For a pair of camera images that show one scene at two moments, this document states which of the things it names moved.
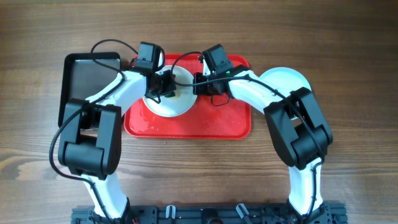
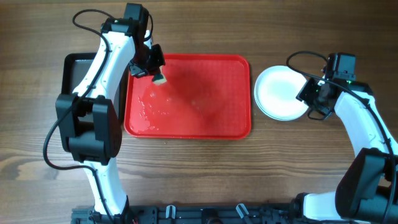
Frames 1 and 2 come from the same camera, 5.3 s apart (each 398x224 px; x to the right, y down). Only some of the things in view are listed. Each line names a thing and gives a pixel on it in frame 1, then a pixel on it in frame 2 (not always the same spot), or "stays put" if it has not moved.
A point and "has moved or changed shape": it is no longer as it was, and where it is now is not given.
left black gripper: [171, 87] → [158, 62]
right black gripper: [199, 90] → [308, 96]
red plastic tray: [209, 119] stays put
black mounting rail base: [212, 214] stays put
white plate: [184, 99] has moved or changed shape
